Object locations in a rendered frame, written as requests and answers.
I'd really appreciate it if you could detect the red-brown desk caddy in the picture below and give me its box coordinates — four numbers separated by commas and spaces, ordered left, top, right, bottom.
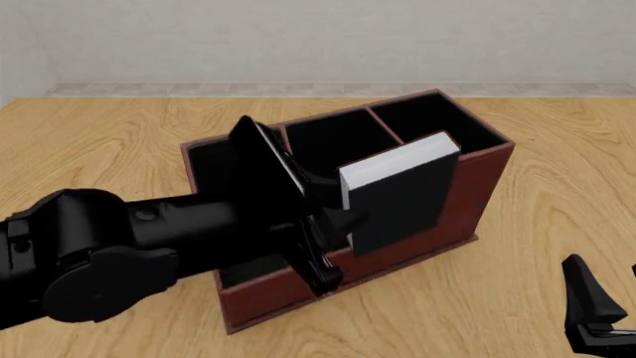
179, 88, 516, 336

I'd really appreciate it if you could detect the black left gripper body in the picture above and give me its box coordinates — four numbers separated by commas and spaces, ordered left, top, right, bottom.
227, 114, 345, 298

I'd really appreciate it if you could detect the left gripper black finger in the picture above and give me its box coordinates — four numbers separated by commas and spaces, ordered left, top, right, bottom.
296, 164, 349, 211
317, 208, 373, 251

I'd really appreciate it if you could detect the black book with white pages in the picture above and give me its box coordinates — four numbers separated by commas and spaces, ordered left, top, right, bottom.
339, 130, 462, 259

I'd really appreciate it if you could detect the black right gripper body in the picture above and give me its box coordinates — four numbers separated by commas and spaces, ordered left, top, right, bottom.
564, 316, 636, 358

